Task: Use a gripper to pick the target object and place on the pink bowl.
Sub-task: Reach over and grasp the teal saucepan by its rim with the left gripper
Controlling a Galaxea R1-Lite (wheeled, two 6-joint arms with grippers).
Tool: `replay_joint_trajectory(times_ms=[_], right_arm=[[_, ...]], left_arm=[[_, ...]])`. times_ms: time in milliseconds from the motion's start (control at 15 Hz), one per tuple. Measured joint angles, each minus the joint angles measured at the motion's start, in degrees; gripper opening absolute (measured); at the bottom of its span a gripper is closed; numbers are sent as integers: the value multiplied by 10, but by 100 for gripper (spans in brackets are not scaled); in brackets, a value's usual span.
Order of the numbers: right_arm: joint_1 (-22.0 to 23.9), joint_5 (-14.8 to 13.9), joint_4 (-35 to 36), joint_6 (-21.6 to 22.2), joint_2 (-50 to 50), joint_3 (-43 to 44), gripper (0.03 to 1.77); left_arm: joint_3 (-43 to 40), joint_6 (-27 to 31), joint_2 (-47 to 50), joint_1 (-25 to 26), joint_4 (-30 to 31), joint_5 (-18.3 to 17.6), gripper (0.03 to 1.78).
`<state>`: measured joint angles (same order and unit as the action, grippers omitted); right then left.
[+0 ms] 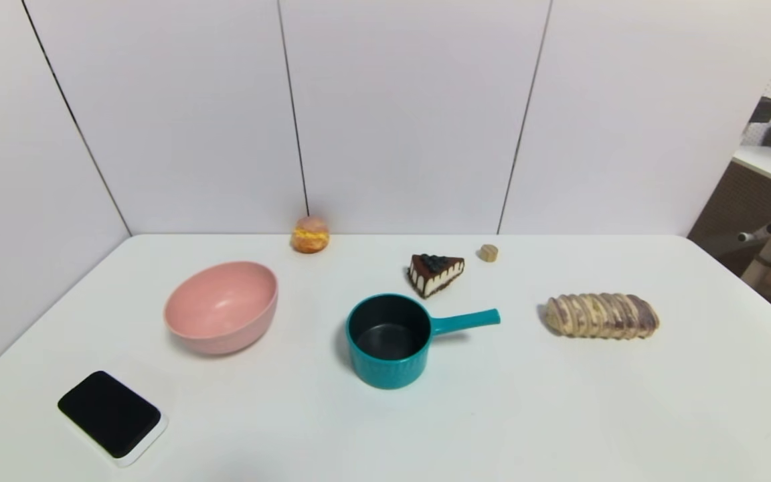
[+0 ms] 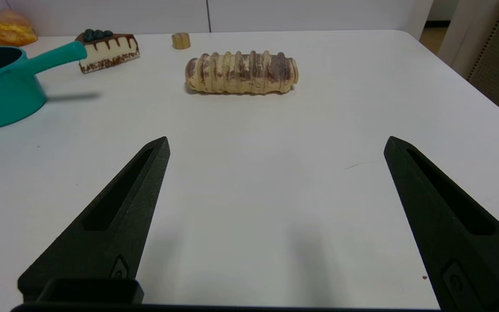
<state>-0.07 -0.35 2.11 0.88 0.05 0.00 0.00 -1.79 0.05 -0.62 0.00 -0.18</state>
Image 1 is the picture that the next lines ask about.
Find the teal saucepan with handle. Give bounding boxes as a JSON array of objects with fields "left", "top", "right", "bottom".
[{"left": 346, "top": 293, "right": 501, "bottom": 390}]

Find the pink bowl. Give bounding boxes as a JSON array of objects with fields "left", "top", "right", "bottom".
[{"left": 163, "top": 261, "right": 279, "bottom": 355}]

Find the brown perforated desk panel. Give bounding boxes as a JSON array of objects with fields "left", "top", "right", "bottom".
[{"left": 687, "top": 161, "right": 771, "bottom": 276}]

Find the orange cream puff toy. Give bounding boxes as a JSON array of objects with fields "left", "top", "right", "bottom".
[{"left": 291, "top": 216, "right": 330, "bottom": 254}]

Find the black pad on white base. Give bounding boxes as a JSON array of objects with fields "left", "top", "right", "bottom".
[{"left": 58, "top": 370, "right": 169, "bottom": 468}]

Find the striped bread loaf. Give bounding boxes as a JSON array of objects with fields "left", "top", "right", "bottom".
[{"left": 544, "top": 293, "right": 661, "bottom": 340}]

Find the chocolate blueberry cake slice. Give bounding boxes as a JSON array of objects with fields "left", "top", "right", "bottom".
[{"left": 406, "top": 253, "right": 466, "bottom": 299}]

